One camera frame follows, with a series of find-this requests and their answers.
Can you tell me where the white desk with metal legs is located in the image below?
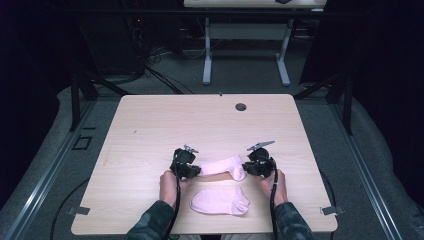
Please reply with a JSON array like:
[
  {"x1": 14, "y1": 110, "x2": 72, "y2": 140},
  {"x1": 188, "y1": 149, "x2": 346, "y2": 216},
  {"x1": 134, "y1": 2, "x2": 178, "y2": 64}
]
[{"x1": 183, "y1": 0, "x2": 328, "y2": 87}]

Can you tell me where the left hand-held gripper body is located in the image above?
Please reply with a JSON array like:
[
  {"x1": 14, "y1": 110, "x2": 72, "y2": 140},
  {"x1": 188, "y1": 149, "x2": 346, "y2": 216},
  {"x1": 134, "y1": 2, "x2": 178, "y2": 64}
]
[{"x1": 169, "y1": 143, "x2": 201, "y2": 181}]

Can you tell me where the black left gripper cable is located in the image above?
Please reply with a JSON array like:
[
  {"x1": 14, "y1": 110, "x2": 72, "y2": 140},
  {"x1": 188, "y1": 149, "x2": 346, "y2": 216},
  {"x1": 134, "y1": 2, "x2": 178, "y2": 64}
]
[{"x1": 162, "y1": 149, "x2": 182, "y2": 240}]

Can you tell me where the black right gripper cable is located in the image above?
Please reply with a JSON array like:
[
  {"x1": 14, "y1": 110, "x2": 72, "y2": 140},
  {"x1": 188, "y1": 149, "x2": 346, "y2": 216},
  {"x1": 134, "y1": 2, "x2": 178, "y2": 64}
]
[{"x1": 268, "y1": 156, "x2": 280, "y2": 240}]

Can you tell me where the pink sock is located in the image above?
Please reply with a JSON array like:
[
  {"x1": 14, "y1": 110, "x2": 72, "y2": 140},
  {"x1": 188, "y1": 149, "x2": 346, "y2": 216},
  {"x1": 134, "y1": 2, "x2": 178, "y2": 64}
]
[
  {"x1": 199, "y1": 154, "x2": 248, "y2": 182},
  {"x1": 189, "y1": 186, "x2": 251, "y2": 217}
]

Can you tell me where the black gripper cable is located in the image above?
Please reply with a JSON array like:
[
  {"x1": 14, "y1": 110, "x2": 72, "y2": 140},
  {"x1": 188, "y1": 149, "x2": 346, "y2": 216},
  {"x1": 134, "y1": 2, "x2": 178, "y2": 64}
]
[
  {"x1": 162, "y1": 149, "x2": 182, "y2": 240},
  {"x1": 268, "y1": 156, "x2": 280, "y2": 240}
]

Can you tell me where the bundle of black cables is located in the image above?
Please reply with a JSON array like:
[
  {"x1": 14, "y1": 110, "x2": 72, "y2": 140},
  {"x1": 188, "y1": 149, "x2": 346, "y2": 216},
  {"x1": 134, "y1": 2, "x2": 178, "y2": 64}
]
[{"x1": 125, "y1": 16, "x2": 196, "y2": 96}]

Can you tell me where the black metal frame post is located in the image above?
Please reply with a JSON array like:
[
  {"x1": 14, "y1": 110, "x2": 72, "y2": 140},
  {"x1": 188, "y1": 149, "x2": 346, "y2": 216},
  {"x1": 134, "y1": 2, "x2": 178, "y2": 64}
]
[
  {"x1": 68, "y1": 70, "x2": 132, "y2": 133},
  {"x1": 293, "y1": 70, "x2": 354, "y2": 136}
]

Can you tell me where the aluminium floor rail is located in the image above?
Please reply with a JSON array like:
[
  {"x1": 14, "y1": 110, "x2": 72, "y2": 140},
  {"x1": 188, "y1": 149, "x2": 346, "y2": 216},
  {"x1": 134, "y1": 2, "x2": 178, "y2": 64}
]
[
  {"x1": 329, "y1": 103, "x2": 405, "y2": 240},
  {"x1": 0, "y1": 99, "x2": 98, "y2": 240}
]

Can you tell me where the grey metal table bracket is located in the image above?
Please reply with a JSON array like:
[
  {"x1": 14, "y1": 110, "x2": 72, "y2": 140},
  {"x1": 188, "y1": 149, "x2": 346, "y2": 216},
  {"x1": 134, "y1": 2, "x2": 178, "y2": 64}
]
[
  {"x1": 319, "y1": 205, "x2": 346, "y2": 216},
  {"x1": 66, "y1": 206, "x2": 91, "y2": 216}
]

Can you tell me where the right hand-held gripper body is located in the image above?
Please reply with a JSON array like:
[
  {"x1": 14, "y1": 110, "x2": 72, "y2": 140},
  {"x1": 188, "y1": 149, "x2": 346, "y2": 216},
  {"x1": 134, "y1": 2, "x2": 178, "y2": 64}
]
[{"x1": 245, "y1": 140, "x2": 278, "y2": 179}]

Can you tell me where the person's left hand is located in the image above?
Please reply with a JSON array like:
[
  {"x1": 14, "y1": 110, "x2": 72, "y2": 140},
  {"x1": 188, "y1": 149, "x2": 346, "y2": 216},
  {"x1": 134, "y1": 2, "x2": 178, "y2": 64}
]
[{"x1": 159, "y1": 169, "x2": 192, "y2": 210}]

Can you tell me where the person's right hand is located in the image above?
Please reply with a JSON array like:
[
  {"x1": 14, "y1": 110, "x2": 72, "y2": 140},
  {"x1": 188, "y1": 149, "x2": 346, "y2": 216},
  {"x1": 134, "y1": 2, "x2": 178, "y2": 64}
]
[{"x1": 256, "y1": 168, "x2": 289, "y2": 208}]

